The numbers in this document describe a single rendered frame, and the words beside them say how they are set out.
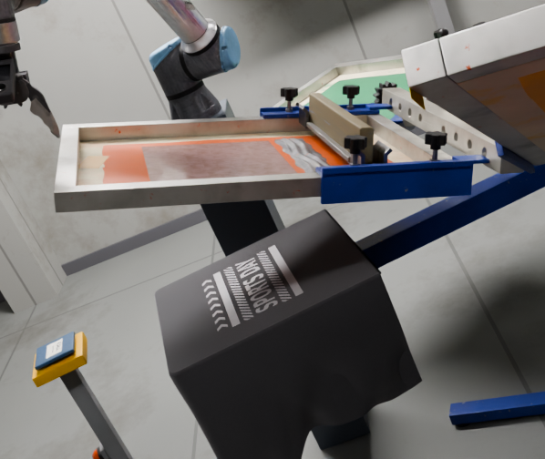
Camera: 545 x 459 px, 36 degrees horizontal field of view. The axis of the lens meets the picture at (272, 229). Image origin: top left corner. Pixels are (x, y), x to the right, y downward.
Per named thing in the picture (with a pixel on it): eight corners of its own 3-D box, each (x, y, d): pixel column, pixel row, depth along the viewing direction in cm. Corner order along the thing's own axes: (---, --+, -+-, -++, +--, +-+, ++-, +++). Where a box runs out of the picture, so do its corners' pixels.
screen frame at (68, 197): (55, 213, 147) (53, 192, 146) (64, 139, 201) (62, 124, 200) (471, 188, 163) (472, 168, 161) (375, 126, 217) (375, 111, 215)
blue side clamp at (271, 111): (263, 138, 207) (263, 111, 205) (260, 135, 212) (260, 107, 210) (378, 133, 213) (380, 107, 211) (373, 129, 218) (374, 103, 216)
